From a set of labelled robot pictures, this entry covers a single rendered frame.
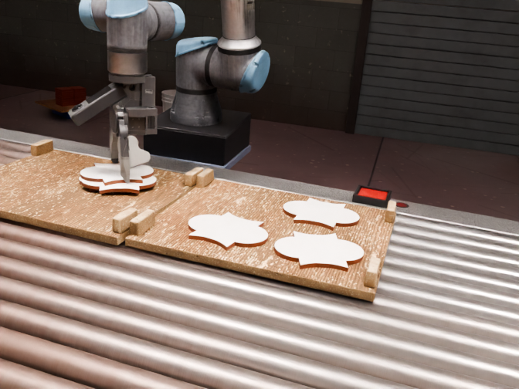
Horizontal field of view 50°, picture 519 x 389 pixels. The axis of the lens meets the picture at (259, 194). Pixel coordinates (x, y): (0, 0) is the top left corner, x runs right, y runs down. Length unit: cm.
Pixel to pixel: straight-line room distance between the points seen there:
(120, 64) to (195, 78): 49
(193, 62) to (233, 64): 13
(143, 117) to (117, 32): 17
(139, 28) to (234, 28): 42
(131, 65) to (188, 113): 51
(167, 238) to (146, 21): 42
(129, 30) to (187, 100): 53
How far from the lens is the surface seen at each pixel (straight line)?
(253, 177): 132
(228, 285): 86
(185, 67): 157
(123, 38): 110
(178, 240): 94
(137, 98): 115
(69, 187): 118
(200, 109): 159
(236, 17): 147
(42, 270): 90
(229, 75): 151
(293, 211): 107
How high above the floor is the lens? 134
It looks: 20 degrees down
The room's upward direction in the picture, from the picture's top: 5 degrees clockwise
